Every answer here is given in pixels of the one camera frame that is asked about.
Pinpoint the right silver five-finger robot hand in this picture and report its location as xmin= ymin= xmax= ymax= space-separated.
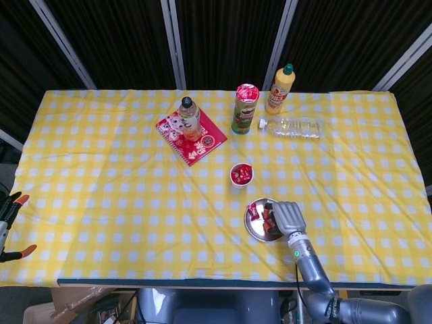
xmin=263 ymin=201 xmax=308 ymax=236

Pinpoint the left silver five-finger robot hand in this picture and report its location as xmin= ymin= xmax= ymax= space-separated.
xmin=0 ymin=190 xmax=37 ymax=264

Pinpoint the round steel plate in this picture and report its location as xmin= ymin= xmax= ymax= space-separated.
xmin=243 ymin=198 xmax=284 ymax=242

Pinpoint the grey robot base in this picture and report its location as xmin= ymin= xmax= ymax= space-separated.
xmin=136 ymin=288 xmax=281 ymax=324

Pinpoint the white paper cup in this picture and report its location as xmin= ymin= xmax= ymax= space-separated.
xmin=229 ymin=162 xmax=256 ymax=189

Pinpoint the clear empty water bottle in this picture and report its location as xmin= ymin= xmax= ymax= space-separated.
xmin=258 ymin=116 xmax=325 ymax=140

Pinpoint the metal table leg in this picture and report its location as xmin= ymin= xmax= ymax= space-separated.
xmin=296 ymin=289 xmax=307 ymax=324

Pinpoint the yellow white checkered tablecloth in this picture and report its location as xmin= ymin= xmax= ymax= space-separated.
xmin=0 ymin=88 xmax=432 ymax=288

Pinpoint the green Pringles can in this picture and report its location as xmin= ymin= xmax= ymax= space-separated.
xmin=231 ymin=83 xmax=261 ymax=135

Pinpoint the red spiral notebook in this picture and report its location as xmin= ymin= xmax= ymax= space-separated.
xmin=155 ymin=108 xmax=229 ymax=167

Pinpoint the wooden table with dark edge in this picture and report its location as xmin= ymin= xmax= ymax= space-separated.
xmin=57 ymin=278 xmax=416 ymax=294

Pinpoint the brown cardboard box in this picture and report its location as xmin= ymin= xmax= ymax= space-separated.
xmin=22 ymin=286 xmax=136 ymax=324

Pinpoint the yellow squeeze bottle green cap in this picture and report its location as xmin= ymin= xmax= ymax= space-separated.
xmin=265 ymin=63 xmax=296 ymax=115

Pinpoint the orange drink plastic bottle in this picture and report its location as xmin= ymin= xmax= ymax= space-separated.
xmin=178 ymin=96 xmax=203 ymax=142

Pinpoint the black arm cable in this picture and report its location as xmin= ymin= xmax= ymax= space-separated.
xmin=294 ymin=261 xmax=310 ymax=324

